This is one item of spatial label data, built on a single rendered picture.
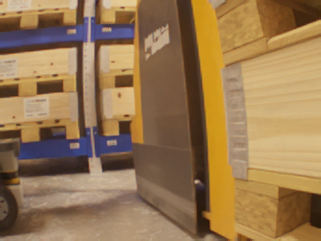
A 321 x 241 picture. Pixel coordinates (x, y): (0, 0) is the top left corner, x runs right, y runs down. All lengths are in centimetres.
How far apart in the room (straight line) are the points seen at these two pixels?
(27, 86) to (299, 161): 190
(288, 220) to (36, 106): 184
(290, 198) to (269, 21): 30
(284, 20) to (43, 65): 182
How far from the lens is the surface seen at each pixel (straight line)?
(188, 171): 73
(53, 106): 203
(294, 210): 50
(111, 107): 204
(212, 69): 68
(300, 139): 40
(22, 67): 210
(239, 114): 50
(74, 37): 221
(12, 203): 98
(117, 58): 212
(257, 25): 46
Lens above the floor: 34
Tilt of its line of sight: level
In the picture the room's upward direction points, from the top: 5 degrees counter-clockwise
